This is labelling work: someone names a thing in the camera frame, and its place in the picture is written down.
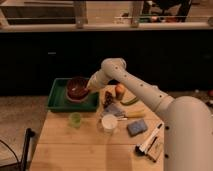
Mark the green plastic tray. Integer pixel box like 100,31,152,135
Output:
47,77,99,112

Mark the grey blue cloth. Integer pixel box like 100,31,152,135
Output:
101,104,125,117

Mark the black chair frame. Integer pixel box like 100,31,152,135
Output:
20,128,35,171

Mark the dark grape bunch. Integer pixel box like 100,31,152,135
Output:
103,91,114,107

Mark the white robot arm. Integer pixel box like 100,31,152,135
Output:
87,58,213,171

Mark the small green cup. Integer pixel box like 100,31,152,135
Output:
69,112,81,128

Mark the white cup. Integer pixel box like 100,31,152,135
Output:
101,114,118,133

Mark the blue sponge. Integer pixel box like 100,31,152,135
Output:
127,119,148,137

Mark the wooden brush block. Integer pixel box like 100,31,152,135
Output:
147,139,163,163

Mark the green cucumber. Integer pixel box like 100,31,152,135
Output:
120,97,139,106

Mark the orange fruit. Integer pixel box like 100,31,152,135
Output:
115,84,126,100

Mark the orange bowl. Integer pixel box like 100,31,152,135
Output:
65,92,88,103

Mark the dark maroon bowl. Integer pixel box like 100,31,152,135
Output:
66,77,89,97

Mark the black white marker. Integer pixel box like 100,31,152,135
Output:
135,123,163,156

